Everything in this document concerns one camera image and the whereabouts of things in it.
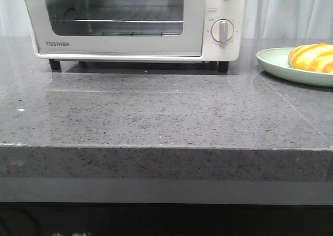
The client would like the glass oven door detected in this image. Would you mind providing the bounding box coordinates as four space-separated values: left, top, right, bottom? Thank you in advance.
24 0 206 58

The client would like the golden striped bread roll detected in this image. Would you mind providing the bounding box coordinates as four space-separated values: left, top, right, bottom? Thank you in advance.
288 43 332 74

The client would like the lower timer knob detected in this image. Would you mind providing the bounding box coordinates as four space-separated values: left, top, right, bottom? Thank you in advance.
211 19 234 43

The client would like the light green plate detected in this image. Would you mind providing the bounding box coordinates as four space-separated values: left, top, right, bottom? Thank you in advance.
256 47 332 88

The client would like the metal wire oven rack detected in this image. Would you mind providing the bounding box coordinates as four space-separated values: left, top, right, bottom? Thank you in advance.
50 6 184 36

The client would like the white Toshiba toaster oven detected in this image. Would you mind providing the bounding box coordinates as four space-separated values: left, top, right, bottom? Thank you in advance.
31 0 246 72

